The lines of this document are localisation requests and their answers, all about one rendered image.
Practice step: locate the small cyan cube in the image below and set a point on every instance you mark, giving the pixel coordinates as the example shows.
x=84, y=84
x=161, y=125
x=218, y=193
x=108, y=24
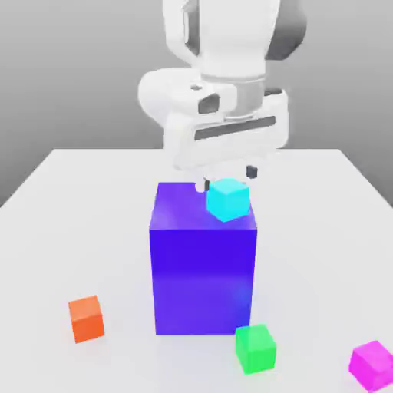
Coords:
x=227, y=199

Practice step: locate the small orange cube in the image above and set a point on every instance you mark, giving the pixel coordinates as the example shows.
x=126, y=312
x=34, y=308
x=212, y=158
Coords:
x=87, y=319

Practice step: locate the small magenta cube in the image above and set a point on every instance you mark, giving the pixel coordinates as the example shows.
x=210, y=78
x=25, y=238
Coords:
x=373, y=367

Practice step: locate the small green cube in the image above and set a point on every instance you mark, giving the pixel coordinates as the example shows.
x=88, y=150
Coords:
x=255, y=350

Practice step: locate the large purple box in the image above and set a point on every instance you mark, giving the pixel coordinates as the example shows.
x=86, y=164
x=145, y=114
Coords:
x=201, y=276

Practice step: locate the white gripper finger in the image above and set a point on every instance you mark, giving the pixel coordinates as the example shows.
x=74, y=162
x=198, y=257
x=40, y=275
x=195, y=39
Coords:
x=251, y=172
x=203, y=186

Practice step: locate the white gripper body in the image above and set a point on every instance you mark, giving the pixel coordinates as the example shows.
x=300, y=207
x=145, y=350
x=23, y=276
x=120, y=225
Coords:
x=233, y=144

